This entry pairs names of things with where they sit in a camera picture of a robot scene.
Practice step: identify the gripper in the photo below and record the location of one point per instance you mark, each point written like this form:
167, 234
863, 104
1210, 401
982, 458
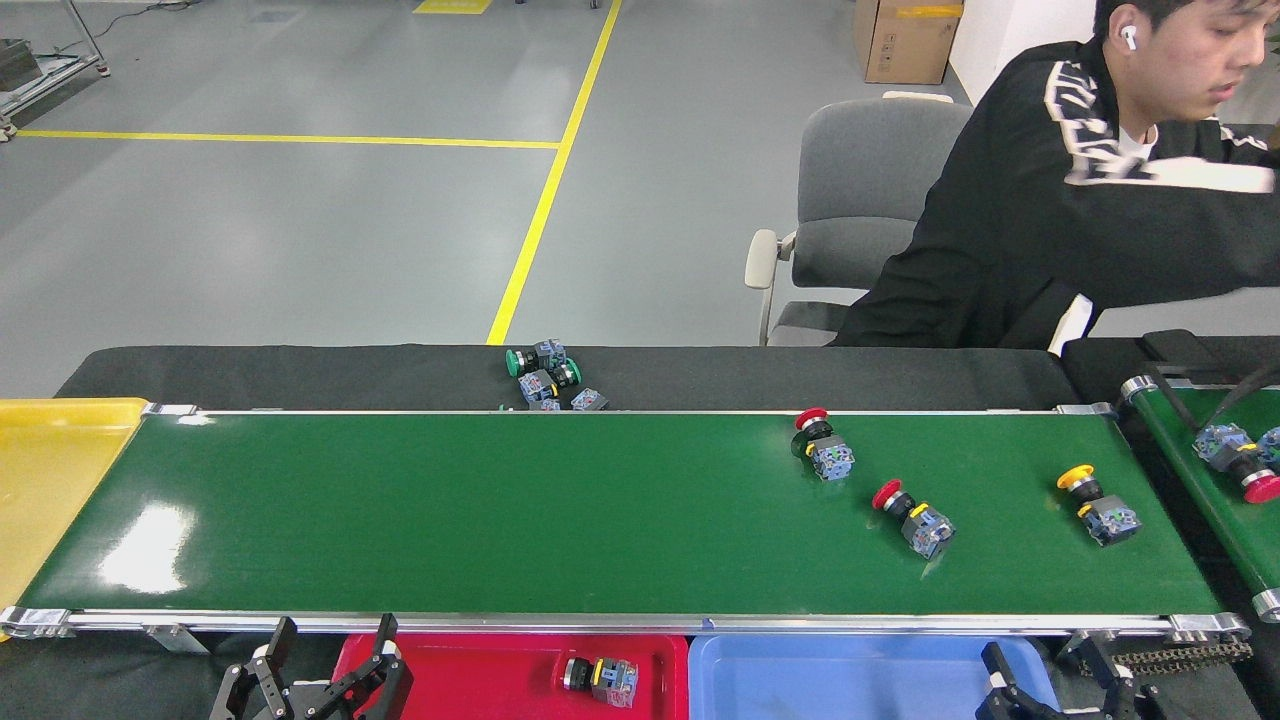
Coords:
315, 705

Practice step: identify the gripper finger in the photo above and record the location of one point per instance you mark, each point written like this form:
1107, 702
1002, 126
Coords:
1135, 700
1015, 700

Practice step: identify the yellow push button switch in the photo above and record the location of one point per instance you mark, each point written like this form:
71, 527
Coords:
1110, 520

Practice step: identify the red plastic tray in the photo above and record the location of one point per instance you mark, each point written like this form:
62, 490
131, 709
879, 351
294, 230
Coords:
480, 680

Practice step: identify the blue plastic tray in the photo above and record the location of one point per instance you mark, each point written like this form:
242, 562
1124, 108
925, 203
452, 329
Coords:
850, 685

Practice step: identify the short green conveyor belt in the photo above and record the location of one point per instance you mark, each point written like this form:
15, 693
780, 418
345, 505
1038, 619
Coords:
1200, 500

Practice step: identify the yellow plastic tray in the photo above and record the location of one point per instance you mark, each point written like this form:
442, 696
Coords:
50, 470

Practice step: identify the black table cloth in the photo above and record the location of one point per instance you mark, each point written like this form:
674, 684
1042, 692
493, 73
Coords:
1100, 360
300, 375

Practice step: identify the black flat box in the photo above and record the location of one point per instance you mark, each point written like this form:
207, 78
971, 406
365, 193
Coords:
1180, 348

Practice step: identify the person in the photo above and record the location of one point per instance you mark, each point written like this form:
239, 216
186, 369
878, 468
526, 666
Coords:
1000, 250

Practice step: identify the grey chair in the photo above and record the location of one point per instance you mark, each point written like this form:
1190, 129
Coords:
870, 180

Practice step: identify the white earbud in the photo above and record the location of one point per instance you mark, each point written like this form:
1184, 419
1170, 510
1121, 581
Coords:
1129, 38

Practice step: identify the metal cart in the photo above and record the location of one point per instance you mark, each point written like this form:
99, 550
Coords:
55, 80

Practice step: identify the cardboard box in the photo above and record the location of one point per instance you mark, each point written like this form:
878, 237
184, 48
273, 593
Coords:
905, 45

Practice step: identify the dark grey metal box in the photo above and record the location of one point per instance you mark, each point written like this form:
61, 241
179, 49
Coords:
15, 62

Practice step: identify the grey switch contact block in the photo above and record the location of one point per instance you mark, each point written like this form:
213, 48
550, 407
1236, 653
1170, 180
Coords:
546, 405

